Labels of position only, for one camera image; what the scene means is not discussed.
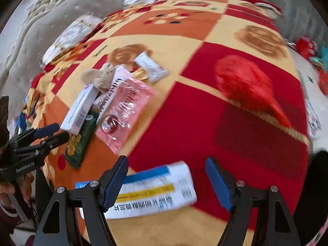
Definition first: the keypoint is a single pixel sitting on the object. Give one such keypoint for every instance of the red gift bag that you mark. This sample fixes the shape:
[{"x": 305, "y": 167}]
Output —
[{"x": 306, "y": 47}]

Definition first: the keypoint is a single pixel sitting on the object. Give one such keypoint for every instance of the pink plastic packet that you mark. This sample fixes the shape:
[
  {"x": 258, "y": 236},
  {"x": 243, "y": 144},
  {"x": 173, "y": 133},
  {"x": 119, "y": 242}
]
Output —
[{"x": 117, "y": 122}]

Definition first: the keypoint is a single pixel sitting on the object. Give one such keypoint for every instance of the white sachet packet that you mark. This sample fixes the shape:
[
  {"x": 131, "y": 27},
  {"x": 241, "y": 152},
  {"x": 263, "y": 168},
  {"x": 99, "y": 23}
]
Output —
[{"x": 154, "y": 71}]

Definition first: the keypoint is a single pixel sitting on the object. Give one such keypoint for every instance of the dark green packet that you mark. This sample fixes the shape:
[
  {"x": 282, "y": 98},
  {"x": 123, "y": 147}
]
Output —
[{"x": 77, "y": 144}]

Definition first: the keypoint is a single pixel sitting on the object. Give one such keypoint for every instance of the black round trash bin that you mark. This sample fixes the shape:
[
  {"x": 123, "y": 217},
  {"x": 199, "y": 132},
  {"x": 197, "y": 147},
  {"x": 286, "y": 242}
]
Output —
[{"x": 311, "y": 210}]

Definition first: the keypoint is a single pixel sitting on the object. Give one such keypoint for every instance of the white barcode box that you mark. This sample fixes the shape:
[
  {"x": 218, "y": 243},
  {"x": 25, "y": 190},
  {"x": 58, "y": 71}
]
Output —
[{"x": 77, "y": 113}]

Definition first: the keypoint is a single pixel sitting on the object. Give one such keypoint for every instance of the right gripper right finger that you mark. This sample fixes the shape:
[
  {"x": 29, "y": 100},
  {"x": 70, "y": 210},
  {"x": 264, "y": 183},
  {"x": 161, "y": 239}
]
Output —
[{"x": 274, "y": 225}]

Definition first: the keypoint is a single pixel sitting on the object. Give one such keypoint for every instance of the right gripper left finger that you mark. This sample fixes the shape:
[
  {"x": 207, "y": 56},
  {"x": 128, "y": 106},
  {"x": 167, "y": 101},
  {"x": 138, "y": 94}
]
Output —
[{"x": 59, "y": 225}]

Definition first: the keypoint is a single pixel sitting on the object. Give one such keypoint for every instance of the white bolster pillow left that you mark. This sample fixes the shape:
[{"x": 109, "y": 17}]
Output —
[{"x": 79, "y": 29}]

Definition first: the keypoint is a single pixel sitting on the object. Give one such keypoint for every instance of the clear plastic wrapper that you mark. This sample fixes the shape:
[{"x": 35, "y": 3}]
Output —
[{"x": 103, "y": 101}]

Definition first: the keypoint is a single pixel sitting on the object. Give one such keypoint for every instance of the red orange patterned blanket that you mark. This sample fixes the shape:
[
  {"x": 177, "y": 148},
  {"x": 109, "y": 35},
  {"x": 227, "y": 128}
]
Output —
[{"x": 189, "y": 119}]

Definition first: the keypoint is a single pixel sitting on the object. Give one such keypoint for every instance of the red plastic bag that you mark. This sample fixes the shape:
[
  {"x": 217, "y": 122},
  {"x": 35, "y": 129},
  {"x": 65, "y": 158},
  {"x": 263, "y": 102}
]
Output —
[{"x": 242, "y": 81}]

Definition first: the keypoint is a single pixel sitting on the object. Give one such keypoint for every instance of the cat face round stool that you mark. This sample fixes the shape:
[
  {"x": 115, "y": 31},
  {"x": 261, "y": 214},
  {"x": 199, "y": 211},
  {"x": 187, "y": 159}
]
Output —
[{"x": 313, "y": 122}]

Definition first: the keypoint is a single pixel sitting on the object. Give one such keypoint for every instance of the white yellow-stripe medicine box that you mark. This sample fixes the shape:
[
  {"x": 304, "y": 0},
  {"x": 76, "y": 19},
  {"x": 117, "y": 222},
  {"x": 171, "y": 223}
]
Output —
[{"x": 155, "y": 190}]

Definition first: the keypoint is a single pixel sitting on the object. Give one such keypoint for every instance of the beige paper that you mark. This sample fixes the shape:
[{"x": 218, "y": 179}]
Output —
[{"x": 100, "y": 78}]

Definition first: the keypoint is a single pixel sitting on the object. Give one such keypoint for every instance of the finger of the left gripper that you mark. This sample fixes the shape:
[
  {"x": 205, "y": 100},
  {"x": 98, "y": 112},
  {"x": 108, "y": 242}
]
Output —
[
  {"x": 45, "y": 146},
  {"x": 27, "y": 137}
]

